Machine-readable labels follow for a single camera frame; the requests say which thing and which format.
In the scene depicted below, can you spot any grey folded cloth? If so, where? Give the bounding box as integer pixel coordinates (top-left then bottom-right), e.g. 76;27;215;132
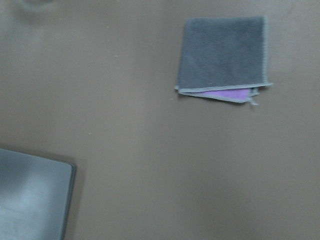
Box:
175;16;271;105

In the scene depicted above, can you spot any grey laptop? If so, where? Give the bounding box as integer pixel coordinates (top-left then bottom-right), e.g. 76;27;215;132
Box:
0;149;76;240

